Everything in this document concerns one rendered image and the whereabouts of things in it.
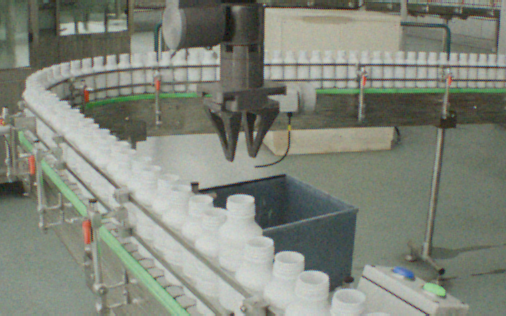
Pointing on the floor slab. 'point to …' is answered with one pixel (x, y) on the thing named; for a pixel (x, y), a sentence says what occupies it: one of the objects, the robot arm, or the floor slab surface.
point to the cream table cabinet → (372, 139)
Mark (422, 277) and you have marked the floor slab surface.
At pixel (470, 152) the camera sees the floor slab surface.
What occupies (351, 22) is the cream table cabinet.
